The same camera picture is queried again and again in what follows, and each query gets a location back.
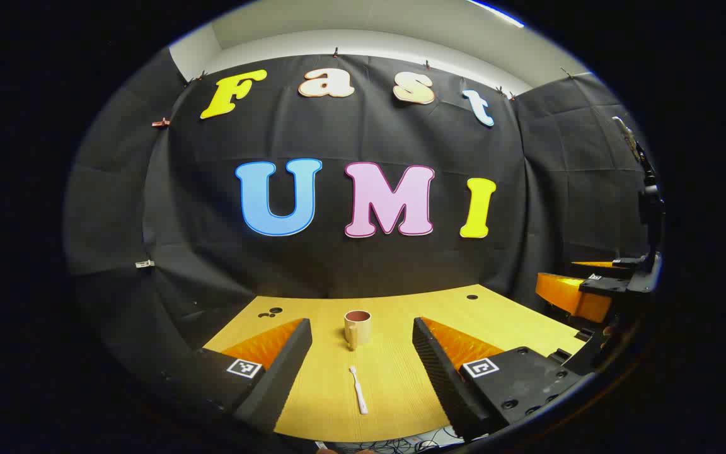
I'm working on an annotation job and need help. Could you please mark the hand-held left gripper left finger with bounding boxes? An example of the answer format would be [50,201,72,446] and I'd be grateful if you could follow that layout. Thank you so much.
[168,318,313,435]

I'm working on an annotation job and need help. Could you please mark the tangled black cables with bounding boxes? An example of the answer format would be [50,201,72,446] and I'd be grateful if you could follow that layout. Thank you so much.
[331,430,464,454]

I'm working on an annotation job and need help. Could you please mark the beige cup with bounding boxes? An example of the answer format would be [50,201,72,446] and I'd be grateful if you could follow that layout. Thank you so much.
[344,310,372,351]

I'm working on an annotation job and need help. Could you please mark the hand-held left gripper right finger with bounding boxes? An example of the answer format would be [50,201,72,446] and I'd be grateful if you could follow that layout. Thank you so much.
[412,317,591,441]

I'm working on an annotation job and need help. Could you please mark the black backdrop cloth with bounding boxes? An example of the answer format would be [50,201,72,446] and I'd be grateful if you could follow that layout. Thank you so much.
[64,47,654,404]

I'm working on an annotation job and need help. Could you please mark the white toothbrush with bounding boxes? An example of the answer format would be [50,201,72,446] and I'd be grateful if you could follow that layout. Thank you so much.
[349,366,369,415]

